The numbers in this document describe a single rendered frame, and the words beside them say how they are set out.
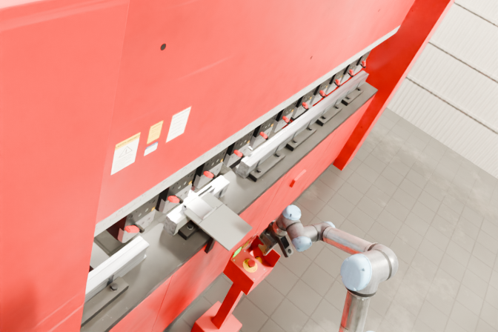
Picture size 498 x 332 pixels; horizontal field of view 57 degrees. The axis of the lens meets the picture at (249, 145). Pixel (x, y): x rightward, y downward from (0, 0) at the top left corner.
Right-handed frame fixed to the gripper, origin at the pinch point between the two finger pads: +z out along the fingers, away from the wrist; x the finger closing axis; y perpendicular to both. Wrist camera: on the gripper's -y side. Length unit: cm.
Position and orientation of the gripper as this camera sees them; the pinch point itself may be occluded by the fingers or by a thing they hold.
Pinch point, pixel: (265, 254)
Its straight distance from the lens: 227.1
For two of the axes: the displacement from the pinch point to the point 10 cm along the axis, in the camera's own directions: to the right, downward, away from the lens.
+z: -3.7, 6.6, 6.6
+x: -6.1, 3.6, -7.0
